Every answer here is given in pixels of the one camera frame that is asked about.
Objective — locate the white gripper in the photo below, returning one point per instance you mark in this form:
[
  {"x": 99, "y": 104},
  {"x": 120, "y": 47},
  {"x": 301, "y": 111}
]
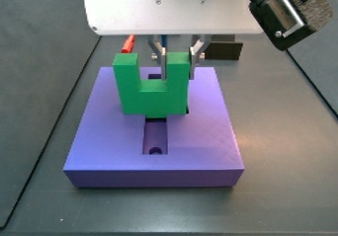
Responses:
[{"x": 171, "y": 17}]

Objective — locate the green U-shaped block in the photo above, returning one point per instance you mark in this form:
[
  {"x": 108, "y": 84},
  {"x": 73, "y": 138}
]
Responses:
[{"x": 152, "y": 97}]

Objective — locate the purple slotted board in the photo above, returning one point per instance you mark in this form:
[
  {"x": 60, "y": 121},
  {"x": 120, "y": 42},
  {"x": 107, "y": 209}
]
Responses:
[{"x": 126, "y": 151}]

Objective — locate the blue hexagonal peg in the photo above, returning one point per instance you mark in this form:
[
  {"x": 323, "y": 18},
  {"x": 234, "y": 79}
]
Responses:
[{"x": 164, "y": 42}]

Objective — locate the red peg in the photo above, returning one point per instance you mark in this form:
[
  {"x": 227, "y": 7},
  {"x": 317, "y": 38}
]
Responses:
[{"x": 128, "y": 44}]

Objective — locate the black wrist camera with cable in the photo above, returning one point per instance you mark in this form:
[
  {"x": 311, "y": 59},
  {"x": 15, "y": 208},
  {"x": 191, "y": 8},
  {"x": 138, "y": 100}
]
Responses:
[{"x": 290, "y": 20}]

